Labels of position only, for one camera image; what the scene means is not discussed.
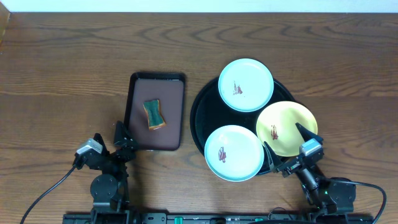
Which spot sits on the black round tray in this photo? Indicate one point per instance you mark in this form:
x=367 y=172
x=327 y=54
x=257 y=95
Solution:
x=209 y=112

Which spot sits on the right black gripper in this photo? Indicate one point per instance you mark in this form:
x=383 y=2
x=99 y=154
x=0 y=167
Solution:
x=275 y=163

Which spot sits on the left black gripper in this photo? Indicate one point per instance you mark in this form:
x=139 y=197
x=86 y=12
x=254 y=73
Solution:
x=109 y=154

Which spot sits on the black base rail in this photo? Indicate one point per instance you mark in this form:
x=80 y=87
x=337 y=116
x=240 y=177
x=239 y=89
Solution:
x=163 y=218

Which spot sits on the green and orange sponge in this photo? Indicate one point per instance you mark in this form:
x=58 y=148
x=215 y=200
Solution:
x=154 y=116

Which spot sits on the light blue plate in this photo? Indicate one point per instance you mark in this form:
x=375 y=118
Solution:
x=245 y=85
x=234 y=153

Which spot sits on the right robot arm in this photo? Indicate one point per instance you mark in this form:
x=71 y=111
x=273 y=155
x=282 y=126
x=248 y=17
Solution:
x=334 y=196

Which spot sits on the yellow plate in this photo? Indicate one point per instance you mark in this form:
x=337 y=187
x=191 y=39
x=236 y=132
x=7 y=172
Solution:
x=276 y=125

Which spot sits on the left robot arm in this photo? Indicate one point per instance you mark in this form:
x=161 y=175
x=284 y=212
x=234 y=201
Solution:
x=110 y=190

